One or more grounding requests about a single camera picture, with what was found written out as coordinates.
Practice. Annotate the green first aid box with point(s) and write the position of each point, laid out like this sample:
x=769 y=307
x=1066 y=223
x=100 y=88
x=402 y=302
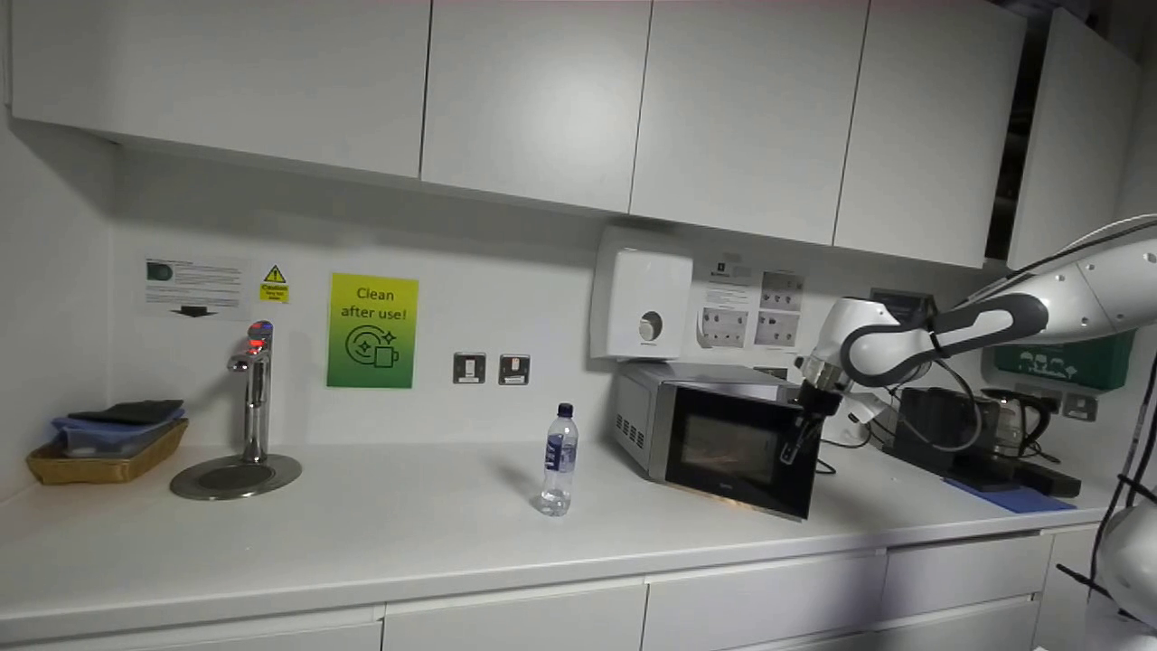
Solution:
x=1091 y=364

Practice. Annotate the left wall socket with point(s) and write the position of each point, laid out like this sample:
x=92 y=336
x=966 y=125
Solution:
x=469 y=372

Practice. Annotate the wall socket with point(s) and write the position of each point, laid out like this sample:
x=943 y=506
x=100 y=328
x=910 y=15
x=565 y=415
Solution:
x=515 y=372
x=469 y=372

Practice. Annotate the yellow warning sticker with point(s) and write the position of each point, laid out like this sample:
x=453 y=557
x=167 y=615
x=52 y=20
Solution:
x=273 y=289

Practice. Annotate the black coffee machine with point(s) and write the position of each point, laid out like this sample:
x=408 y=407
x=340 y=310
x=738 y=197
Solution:
x=984 y=438

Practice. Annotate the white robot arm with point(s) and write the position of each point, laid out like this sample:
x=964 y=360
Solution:
x=1086 y=292

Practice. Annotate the blue folded cloth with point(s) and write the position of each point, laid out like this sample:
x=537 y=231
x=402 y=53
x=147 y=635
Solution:
x=117 y=428

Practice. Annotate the white cabinets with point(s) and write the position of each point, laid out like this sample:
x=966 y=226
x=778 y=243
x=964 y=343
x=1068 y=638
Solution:
x=966 y=596
x=910 y=127

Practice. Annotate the clear plastic water bottle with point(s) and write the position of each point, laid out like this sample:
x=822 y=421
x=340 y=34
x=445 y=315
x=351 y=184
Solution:
x=557 y=463

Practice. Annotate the blue mat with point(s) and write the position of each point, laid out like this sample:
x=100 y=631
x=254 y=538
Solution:
x=1013 y=501

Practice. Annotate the right wall socket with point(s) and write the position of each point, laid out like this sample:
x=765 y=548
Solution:
x=515 y=372

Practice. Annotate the black microwave door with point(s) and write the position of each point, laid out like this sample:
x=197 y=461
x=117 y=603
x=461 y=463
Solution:
x=729 y=448

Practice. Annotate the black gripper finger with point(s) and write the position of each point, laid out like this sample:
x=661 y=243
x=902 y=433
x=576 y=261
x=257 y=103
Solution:
x=790 y=448

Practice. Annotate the white upper cabinets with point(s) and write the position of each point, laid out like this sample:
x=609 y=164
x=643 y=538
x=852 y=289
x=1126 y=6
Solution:
x=910 y=127

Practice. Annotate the silver microwave body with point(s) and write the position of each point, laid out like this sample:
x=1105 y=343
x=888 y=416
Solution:
x=646 y=398

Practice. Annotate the printed instruction sheets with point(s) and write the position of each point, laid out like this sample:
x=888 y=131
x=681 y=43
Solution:
x=746 y=307

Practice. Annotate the wicker basket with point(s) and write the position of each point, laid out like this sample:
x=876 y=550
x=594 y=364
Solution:
x=47 y=463

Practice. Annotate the white paper towel dispenser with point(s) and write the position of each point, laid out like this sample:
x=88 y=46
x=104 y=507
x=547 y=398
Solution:
x=643 y=307

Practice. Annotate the white notice label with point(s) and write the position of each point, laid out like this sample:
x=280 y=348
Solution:
x=193 y=283

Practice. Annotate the green yellow cleaning poster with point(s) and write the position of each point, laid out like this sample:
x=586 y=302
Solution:
x=374 y=330

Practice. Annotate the white lower cabinets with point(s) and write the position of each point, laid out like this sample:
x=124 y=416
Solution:
x=966 y=596

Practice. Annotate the chrome tap with drip tray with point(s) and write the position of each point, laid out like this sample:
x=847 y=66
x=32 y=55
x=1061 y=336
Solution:
x=251 y=469

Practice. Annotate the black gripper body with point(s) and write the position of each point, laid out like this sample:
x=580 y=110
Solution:
x=814 y=407

